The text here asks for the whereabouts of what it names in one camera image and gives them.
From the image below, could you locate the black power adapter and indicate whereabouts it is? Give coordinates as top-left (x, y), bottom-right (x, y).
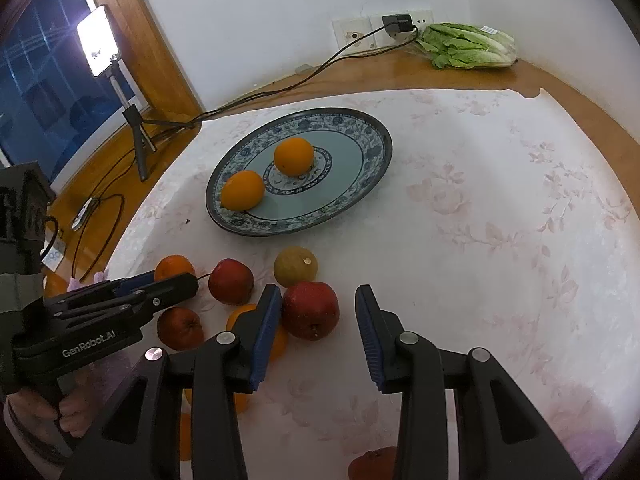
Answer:
top-left (382, 14), bottom-right (416, 38)

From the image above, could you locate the small grey tripod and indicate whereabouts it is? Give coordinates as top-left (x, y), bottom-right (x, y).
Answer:
top-left (107, 57), bottom-right (158, 182)

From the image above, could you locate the napa cabbage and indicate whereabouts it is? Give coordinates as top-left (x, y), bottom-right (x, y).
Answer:
top-left (412, 22), bottom-right (518, 71)

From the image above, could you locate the small white box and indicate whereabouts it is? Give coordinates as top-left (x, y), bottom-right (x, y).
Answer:
top-left (42, 232), bottom-right (68, 273)

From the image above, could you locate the blue patterned porcelain plate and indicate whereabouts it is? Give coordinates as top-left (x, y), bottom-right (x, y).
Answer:
top-left (205, 107), bottom-right (393, 237)

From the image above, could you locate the person's left hand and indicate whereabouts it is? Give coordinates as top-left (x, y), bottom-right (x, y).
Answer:
top-left (4, 382), bottom-right (93, 441)

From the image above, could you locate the brown pear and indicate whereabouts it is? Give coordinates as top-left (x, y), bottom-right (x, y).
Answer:
top-left (273, 246), bottom-right (318, 288)

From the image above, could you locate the white floral tablecloth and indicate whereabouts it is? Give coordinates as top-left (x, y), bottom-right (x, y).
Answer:
top-left (107, 87), bottom-right (640, 480)

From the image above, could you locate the black power cable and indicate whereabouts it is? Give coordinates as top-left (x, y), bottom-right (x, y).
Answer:
top-left (150, 27), bottom-right (421, 131)

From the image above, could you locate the small red apple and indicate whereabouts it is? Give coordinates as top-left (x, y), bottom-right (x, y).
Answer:
top-left (208, 258), bottom-right (255, 306)

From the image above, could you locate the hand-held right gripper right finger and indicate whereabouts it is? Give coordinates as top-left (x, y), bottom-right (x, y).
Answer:
top-left (355, 284), bottom-right (583, 480)

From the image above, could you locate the looped black cable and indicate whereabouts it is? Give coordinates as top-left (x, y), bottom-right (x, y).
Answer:
top-left (72, 192), bottom-right (126, 281)

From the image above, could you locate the dark window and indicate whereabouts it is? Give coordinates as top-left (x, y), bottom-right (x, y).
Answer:
top-left (0, 0), bottom-right (151, 183)

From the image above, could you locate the orange tangerine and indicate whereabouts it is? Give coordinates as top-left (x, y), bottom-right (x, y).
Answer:
top-left (154, 255), bottom-right (196, 283)

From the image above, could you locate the bright led light panel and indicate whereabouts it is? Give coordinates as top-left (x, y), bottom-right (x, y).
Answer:
top-left (76, 5), bottom-right (121, 78)

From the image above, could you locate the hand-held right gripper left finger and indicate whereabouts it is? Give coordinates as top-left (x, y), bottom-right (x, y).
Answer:
top-left (60, 284), bottom-right (283, 480)

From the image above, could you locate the small silver device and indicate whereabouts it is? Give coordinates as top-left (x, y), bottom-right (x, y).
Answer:
top-left (71, 197), bottom-right (100, 232)

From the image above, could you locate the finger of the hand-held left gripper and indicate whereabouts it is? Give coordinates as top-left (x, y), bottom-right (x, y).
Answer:
top-left (65, 270), bottom-right (167, 307)
top-left (50, 273), bottom-right (200, 322)

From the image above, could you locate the white wall socket plate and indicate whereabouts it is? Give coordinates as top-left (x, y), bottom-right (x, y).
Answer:
top-left (370, 12), bottom-right (402, 51)
top-left (400, 8), bottom-right (433, 36)
top-left (332, 16), bottom-right (373, 56)

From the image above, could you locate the reddish tangerine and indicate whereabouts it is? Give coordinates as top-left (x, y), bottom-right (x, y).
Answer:
top-left (348, 446), bottom-right (399, 480)

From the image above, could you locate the dark red apple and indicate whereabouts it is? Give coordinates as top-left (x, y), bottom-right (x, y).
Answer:
top-left (157, 306), bottom-right (205, 352)

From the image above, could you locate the large red apple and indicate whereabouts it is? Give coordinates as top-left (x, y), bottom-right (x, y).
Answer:
top-left (281, 281), bottom-right (341, 342)

